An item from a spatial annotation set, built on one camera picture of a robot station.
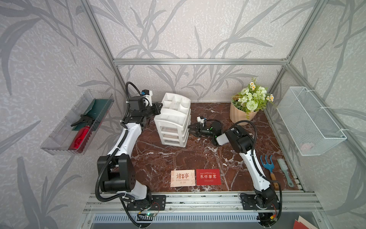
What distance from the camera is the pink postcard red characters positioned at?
0.82m

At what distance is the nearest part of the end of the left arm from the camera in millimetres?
665

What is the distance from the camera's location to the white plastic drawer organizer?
803 millimetres

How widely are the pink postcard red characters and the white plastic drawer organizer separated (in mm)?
168

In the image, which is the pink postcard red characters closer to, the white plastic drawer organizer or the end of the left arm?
the white plastic drawer organizer

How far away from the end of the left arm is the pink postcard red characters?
1.23 ft

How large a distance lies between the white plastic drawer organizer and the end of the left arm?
0.11 feet

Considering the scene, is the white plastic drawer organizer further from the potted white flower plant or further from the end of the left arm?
the potted white flower plant
